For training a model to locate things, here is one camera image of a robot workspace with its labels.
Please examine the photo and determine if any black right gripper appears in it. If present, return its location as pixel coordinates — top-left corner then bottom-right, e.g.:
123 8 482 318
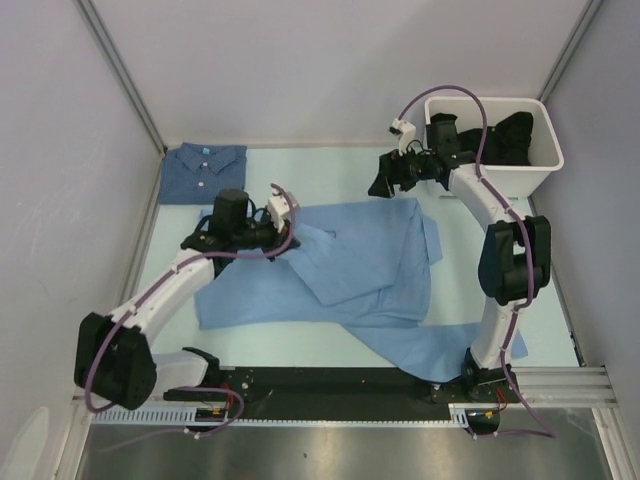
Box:
368 143 436 199

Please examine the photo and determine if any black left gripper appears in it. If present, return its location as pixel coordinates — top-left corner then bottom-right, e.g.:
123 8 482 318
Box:
232 210 300 263

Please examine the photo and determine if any light blue long sleeve shirt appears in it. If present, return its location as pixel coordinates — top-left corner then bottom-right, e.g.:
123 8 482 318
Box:
193 196 529 385

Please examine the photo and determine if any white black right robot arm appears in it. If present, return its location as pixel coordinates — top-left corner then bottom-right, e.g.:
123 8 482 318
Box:
368 119 551 403

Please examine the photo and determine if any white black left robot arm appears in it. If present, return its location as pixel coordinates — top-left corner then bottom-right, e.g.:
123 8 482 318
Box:
74 185 299 413

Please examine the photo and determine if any folded dark blue checked shirt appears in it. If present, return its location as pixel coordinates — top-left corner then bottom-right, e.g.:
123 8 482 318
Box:
158 142 247 205

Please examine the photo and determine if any black shirt in bin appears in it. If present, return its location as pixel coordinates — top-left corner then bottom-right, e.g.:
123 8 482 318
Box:
430 111 534 167

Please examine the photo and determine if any white plastic bin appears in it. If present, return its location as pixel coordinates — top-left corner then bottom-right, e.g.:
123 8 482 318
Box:
424 95 564 198

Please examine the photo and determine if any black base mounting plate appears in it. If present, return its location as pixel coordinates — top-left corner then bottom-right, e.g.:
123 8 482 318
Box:
163 365 522 422

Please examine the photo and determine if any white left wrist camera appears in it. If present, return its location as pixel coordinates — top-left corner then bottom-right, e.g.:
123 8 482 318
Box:
266 184 300 233

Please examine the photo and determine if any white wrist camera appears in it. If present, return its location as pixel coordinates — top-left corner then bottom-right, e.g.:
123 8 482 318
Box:
266 184 300 233
389 118 416 155

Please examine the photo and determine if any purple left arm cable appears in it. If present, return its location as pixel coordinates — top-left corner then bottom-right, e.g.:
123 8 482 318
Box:
83 184 298 443

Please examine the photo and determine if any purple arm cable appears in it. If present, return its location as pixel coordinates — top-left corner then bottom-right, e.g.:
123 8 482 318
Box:
83 184 298 443
394 85 557 440

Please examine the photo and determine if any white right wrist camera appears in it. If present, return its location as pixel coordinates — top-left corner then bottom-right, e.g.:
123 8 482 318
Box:
389 118 416 155

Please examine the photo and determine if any white slotted cable duct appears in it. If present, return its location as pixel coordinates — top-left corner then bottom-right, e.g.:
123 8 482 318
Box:
93 404 468 428

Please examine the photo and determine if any aluminium frame rail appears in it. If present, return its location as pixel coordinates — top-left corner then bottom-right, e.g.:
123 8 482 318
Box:
70 364 617 406

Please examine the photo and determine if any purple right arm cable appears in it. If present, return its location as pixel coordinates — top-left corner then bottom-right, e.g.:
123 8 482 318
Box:
394 85 557 440

